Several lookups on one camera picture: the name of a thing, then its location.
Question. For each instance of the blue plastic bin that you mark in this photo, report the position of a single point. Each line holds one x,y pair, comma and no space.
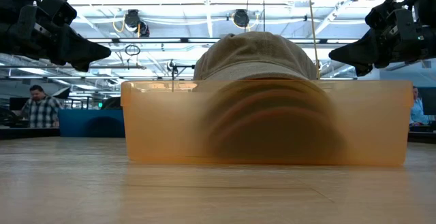
71,123

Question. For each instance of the maroon baseball cap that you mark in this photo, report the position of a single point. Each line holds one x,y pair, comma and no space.
272,145

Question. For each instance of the orange translucent plastic bin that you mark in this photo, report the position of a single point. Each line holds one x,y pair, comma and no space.
153,132

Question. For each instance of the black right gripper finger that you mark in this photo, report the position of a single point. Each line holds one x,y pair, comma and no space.
363,70
357,52

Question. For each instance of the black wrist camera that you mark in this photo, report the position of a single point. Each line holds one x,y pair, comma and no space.
379,13
58,9

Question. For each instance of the black rig frame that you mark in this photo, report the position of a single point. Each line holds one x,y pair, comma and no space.
184,66

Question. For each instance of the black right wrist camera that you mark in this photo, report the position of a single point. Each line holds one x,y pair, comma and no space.
379,13

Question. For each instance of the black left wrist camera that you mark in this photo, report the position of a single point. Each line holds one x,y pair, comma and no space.
58,9

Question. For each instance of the black computer monitor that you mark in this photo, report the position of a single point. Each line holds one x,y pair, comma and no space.
15,103

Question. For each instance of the person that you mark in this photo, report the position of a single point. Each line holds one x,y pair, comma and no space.
418,111
41,111

